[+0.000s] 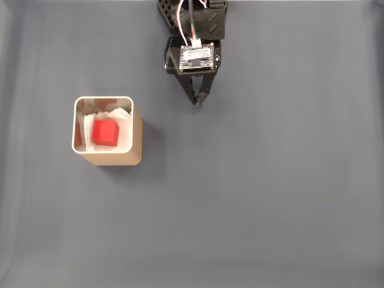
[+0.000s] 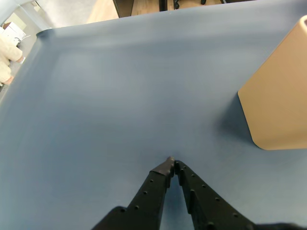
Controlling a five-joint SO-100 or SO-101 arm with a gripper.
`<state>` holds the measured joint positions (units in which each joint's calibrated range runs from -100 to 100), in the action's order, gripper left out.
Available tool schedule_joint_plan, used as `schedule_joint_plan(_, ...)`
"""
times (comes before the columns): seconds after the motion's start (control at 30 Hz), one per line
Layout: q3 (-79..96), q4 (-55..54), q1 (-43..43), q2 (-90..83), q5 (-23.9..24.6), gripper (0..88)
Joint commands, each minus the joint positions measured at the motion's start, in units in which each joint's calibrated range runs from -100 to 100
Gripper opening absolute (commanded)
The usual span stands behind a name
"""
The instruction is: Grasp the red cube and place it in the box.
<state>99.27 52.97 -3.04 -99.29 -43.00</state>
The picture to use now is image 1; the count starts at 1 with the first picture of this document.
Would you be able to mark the camera circuit board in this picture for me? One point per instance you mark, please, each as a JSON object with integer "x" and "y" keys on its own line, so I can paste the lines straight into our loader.
{"x": 196, "y": 58}

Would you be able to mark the blue-grey table mat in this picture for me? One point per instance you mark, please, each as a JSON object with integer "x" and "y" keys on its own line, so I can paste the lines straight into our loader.
{"x": 210, "y": 195}

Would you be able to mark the beige square box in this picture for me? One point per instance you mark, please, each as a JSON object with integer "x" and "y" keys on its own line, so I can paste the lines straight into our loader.
{"x": 136, "y": 141}

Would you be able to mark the red cube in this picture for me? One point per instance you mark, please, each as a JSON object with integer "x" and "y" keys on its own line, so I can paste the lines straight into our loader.
{"x": 105, "y": 132}

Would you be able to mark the white tissue paper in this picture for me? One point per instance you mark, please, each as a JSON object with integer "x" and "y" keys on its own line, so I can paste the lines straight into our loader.
{"x": 124, "y": 126}

